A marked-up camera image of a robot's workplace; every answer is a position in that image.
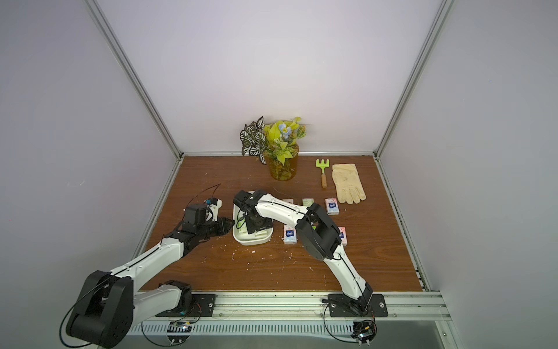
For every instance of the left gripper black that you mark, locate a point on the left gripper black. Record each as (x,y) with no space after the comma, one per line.
(224,227)

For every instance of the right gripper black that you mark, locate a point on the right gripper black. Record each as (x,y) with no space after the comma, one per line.
(255,222)

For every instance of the white storage box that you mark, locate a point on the white storage box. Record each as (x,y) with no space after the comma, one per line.
(240,231)

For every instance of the green tissue pack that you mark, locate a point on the green tissue pack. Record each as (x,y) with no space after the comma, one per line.
(307,202)

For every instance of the pink blue tissue pack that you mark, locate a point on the pink blue tissue pack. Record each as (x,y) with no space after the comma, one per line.
(332,206)

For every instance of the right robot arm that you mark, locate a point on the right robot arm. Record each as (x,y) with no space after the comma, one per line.
(319,235)

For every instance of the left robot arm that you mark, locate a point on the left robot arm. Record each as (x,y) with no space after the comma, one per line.
(111,302)

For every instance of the amber vase with plants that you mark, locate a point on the amber vase with plants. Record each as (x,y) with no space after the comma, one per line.
(274,144)

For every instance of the green hand rake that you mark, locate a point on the green hand rake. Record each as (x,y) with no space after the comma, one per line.
(323,164)

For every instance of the beige garden glove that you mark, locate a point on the beige garden glove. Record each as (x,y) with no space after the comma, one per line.
(348,185)

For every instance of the left controller board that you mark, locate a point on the left controller board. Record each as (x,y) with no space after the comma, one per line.
(178,332)

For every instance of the controller board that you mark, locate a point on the controller board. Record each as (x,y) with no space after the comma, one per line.
(178,332)
(364,331)

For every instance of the right controller board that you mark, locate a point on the right controller board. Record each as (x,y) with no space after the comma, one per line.
(364,331)

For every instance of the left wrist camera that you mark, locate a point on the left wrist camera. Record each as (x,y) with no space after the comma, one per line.
(214,204)

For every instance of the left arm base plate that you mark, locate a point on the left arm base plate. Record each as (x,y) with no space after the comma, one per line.
(202,305)

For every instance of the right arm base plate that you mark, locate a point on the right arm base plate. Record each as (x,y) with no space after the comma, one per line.
(341,306)

